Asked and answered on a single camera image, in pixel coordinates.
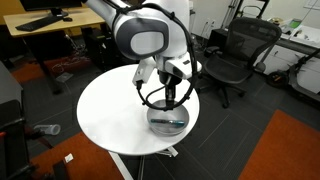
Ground tangled floor cables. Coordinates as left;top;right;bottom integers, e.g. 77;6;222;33
49;54;91;76

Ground black computer keyboard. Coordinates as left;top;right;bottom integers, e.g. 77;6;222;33
14;15;64;33

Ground teal marker pen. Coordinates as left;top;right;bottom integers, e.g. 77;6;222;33
150;118;186;128

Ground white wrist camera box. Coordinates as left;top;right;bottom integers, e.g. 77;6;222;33
132;59;158;88

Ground green box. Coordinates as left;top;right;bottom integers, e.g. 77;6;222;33
289;19;303;29

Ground clear plastic bottle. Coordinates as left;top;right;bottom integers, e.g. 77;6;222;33
33;123;62;136

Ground white cabinet counter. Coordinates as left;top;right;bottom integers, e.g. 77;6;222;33
263;18;320;94

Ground black mesh office chair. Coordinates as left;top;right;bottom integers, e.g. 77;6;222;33
196;17;284;109

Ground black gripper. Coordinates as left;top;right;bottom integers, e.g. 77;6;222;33
158;70;183;112

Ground black kick scooter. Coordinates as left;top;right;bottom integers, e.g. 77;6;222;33
264;48;320;103

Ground tan wooden desk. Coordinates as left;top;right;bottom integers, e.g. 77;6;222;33
3;7;106;94

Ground black computer monitor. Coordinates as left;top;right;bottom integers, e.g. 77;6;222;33
19;0;84;18

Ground black low cabinet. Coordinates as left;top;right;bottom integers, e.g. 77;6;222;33
205;28;234;58

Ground white table base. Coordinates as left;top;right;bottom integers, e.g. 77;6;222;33
108;146;179;180

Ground black upright post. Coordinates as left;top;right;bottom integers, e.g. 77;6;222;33
52;160;72;180

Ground grey floor box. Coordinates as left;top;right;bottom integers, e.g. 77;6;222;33
54;72;74;84

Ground black computer tower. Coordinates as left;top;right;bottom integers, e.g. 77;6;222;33
81;26;118;73

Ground orange handled bar clamp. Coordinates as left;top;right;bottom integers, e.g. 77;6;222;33
0;114;54;151

